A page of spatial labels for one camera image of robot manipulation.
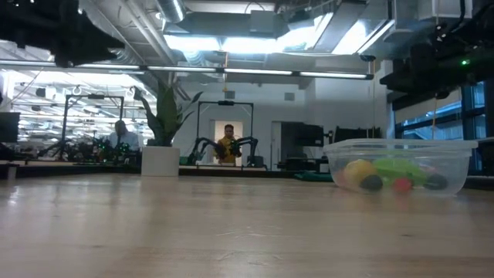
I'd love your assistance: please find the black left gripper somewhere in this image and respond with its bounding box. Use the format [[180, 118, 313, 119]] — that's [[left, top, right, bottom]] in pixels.
[[0, 0, 127, 69]]

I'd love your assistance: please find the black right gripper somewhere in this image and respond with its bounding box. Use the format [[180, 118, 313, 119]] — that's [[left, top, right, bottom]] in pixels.
[[379, 39, 494, 94]]

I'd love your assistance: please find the green leafy vegetable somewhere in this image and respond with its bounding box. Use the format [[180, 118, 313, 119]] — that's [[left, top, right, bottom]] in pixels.
[[372, 158, 428, 187]]

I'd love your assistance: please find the yellow lemon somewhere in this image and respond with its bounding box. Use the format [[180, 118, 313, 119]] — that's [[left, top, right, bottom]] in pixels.
[[343, 158, 378, 187]]

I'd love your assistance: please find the small red cherry with stem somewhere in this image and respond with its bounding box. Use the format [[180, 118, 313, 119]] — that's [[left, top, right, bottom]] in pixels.
[[391, 177, 413, 194]]

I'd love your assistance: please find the dark blueberry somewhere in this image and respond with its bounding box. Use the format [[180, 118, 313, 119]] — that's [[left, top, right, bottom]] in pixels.
[[359, 174, 384, 192], [423, 173, 449, 192]]

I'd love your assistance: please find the clear plastic tupperware container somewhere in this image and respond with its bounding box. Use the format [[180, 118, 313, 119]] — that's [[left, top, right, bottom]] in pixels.
[[323, 138, 480, 196]]

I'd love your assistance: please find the person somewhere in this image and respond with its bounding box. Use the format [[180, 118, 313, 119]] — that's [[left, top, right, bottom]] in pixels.
[[107, 119, 141, 153], [214, 123, 243, 165]]

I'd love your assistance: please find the black background monitor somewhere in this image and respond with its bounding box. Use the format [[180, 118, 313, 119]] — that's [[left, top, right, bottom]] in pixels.
[[0, 111, 22, 144]]

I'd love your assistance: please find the dark green cloth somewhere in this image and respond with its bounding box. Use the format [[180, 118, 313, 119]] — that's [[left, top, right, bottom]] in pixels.
[[294, 171, 335, 183]]

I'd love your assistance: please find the green plant in white pot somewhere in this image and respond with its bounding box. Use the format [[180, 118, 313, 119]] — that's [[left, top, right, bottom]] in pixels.
[[133, 82, 204, 178]]

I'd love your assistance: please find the long LED light bar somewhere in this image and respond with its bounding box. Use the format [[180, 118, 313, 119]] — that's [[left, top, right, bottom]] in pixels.
[[0, 60, 375, 81]]

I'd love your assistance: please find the black background rig frame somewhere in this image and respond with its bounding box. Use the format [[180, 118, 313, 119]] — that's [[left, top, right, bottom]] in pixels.
[[60, 93, 126, 161], [195, 100, 255, 168]]

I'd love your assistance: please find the black aluminium table frame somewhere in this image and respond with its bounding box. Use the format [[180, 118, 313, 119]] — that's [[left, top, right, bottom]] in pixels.
[[0, 160, 333, 180]]

